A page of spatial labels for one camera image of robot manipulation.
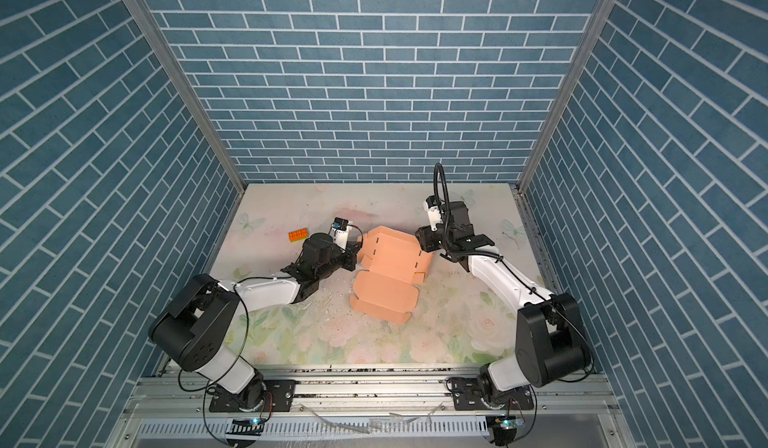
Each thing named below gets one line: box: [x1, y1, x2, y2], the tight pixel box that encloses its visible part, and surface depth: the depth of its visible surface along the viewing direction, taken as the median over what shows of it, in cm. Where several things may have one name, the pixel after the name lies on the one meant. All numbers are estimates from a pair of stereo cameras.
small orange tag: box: [288, 228, 309, 243], surface depth 106 cm
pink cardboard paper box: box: [350, 225, 434, 325], surface depth 95 cm
